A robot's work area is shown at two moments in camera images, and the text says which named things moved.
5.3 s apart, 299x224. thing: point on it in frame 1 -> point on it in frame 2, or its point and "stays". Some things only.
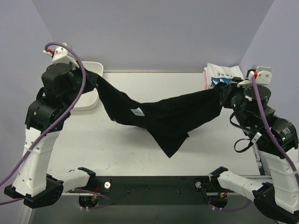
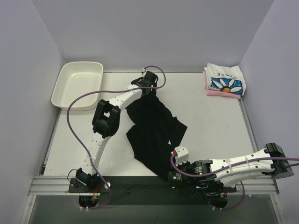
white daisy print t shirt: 217,73 stays
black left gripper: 88,78 -> 148,90
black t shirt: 168,122 -> 154,131
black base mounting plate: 154,190 stays
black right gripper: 227,94 -> 174,177
